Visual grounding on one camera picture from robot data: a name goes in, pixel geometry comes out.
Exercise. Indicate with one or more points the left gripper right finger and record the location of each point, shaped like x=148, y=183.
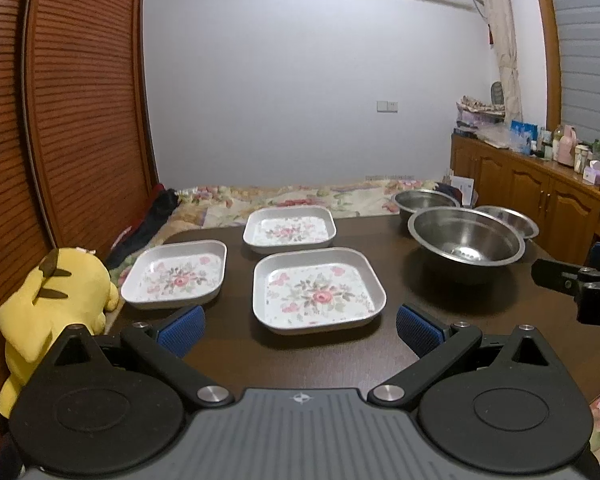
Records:
x=443, y=350

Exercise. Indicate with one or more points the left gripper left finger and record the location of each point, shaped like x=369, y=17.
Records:
x=158, y=351

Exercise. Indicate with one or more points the floral square plate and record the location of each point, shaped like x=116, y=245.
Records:
x=177, y=275
x=314, y=291
x=286, y=229

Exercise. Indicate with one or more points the small steel bowl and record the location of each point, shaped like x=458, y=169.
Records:
x=525, y=226

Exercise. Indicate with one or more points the large steel bowl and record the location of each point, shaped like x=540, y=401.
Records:
x=466, y=236

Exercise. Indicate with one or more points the wooden sideboard cabinet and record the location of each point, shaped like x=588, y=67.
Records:
x=564, y=207

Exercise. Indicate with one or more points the yellow Pikachu plush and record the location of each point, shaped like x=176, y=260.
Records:
x=69, y=286

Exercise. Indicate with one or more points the dark clothes on bed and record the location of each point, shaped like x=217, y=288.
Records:
x=162, y=202

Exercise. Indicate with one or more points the pink bottle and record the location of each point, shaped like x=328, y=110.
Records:
x=567, y=146

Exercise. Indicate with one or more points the floral bed quilt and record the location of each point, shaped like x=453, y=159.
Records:
x=220, y=206

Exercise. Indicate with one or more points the white paper box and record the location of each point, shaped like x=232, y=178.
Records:
x=466, y=186

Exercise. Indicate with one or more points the blue picture box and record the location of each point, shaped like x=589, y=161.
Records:
x=523, y=137

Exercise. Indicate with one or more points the stack of folded cloth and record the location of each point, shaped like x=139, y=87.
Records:
x=474, y=114

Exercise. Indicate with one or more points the wooden louvered wardrobe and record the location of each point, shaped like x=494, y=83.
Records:
x=76, y=159

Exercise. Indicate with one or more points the window roller blind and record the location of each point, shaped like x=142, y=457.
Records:
x=578, y=28

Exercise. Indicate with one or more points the beige curtain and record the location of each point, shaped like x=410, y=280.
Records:
x=499, y=14

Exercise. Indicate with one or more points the white wall switch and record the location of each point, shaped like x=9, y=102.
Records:
x=386, y=107

